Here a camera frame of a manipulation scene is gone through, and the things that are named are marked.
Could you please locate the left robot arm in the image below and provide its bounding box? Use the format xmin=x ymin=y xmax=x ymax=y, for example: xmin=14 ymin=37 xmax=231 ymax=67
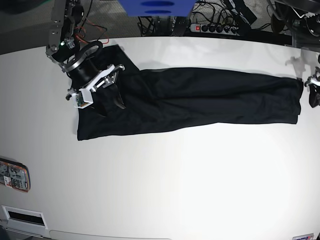
xmin=267 ymin=0 xmax=320 ymax=53

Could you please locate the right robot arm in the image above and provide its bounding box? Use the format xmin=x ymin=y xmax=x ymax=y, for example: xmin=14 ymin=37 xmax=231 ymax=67
xmin=45 ymin=0 xmax=126 ymax=117

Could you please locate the black T-shirt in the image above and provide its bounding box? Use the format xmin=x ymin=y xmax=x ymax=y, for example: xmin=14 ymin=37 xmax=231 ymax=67
xmin=76 ymin=45 xmax=304 ymax=141

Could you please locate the blue plastic bin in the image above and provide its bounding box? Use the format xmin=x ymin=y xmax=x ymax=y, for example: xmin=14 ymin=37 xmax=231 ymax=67
xmin=118 ymin=0 xmax=196 ymax=17

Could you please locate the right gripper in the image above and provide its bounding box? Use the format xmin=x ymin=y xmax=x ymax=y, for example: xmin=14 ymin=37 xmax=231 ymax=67
xmin=66 ymin=59 xmax=126 ymax=118

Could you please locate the orange-edged circuit board case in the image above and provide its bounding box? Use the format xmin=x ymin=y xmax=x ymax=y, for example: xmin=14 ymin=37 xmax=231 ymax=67
xmin=0 ymin=158 xmax=31 ymax=193

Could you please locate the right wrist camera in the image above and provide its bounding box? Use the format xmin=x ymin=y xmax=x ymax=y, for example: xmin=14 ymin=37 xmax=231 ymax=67
xmin=70 ymin=88 xmax=94 ymax=109

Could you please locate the sticker at table edge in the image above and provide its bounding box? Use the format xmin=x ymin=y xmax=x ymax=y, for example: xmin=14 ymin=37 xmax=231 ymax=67
xmin=292 ymin=233 xmax=314 ymax=240

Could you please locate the white table cable slot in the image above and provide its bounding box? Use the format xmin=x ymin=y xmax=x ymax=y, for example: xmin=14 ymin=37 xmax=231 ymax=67
xmin=1 ymin=205 xmax=48 ymax=230

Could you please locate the white power strip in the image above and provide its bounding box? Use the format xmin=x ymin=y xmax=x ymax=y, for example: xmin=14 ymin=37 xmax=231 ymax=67
xmin=189 ymin=23 xmax=239 ymax=36

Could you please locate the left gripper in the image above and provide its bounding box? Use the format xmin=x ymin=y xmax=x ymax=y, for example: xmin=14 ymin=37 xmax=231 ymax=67
xmin=304 ymin=66 xmax=320 ymax=108

